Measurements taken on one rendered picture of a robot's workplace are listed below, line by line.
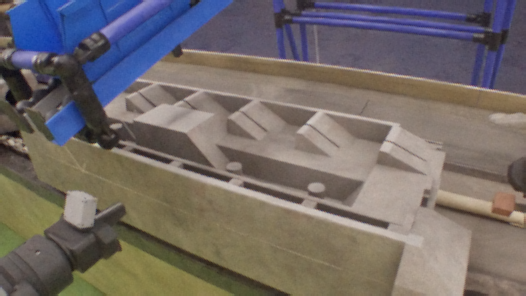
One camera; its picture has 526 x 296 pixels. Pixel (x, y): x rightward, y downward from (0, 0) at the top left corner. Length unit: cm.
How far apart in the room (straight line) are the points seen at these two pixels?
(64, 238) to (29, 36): 35
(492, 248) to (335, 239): 43
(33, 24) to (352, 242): 63
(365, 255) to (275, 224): 15
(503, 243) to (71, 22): 90
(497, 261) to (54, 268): 80
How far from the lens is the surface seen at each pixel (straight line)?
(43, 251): 56
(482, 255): 87
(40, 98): 71
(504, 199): 74
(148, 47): 67
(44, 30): 74
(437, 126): 119
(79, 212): 57
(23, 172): 137
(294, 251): 62
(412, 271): 54
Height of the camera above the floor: 141
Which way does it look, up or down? 37 degrees down
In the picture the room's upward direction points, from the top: 9 degrees counter-clockwise
